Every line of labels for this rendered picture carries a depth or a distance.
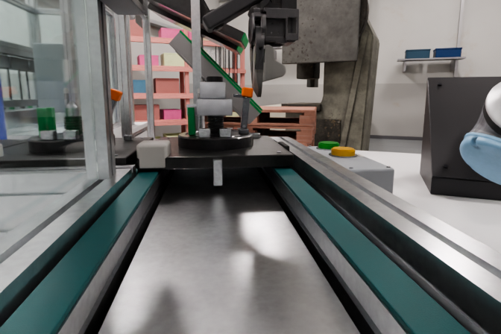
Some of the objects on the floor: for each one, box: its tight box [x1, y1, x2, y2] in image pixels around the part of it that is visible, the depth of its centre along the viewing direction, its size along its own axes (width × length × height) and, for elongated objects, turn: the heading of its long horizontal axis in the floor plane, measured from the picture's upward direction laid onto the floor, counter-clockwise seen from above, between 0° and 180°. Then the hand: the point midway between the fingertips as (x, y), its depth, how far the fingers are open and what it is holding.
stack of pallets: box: [205, 106, 317, 147], centre depth 364 cm, size 129×88×92 cm
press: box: [281, 0, 379, 151], centre depth 476 cm, size 155×127×282 cm
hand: (255, 90), depth 62 cm, fingers closed
